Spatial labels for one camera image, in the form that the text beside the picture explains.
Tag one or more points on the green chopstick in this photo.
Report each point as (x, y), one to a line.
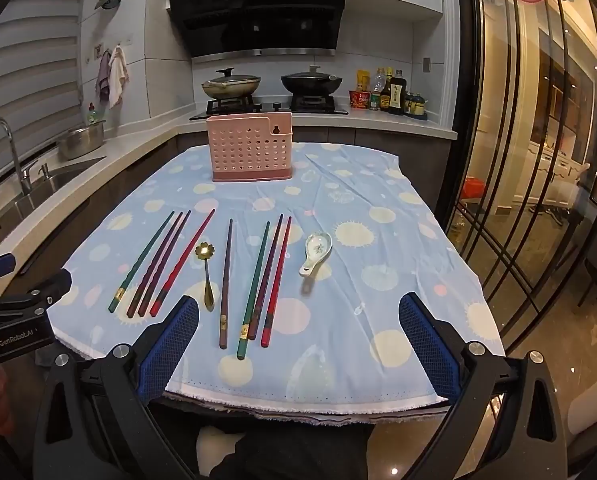
(143, 260)
(254, 290)

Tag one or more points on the stainless steel pot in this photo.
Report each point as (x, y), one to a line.
(81, 142)

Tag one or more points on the beige wok with lid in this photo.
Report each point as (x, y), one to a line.
(231, 85)

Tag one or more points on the small dark jars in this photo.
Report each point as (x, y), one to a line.
(417, 106)

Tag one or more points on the white ceramic spoon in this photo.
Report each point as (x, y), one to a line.
(317, 246)

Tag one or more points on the black gas stove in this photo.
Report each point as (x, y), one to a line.
(273, 108)

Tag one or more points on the black range hood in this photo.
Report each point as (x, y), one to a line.
(258, 15)

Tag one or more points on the purple hanging cloth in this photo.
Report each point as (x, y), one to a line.
(103, 77)

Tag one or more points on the gold flower spoon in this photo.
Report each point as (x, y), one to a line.
(204, 251)

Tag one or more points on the stainless steel sink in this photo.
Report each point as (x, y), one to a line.
(23, 200)

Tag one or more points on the blue dotted tablecloth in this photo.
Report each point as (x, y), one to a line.
(358, 185)

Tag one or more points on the large dark sauce bottle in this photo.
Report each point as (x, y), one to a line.
(397, 97)

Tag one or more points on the chrome faucet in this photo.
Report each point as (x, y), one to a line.
(1, 127)

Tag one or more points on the white hanging cloth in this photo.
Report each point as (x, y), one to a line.
(118, 75)

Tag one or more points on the person's left hand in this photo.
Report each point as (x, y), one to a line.
(1, 400)

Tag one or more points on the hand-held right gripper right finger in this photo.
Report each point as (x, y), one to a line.
(428, 350)

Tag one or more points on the dark maroon chopstick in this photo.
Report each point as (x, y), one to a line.
(267, 277)
(156, 264)
(166, 262)

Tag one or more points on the red instant noodle cup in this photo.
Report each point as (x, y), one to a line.
(359, 100)

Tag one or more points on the red chopstick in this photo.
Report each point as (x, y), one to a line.
(183, 261)
(277, 282)

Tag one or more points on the slim dark sauce bottle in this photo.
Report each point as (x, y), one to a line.
(386, 95)

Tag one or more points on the black wok with lid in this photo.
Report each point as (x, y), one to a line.
(311, 82)

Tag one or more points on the clear plastic bottle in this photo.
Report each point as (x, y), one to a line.
(377, 87)

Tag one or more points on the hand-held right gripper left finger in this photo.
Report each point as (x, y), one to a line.
(171, 350)

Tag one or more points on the brown chopstick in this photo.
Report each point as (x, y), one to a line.
(226, 285)

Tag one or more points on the green dish soap bottle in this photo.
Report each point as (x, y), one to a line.
(94, 116)

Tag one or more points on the glass sliding door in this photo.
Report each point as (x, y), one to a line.
(538, 135)

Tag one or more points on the window blinds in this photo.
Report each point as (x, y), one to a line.
(33, 50)

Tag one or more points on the yellow packet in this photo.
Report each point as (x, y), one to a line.
(362, 80)

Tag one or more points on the pink perforated utensil holder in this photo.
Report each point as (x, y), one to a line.
(248, 147)

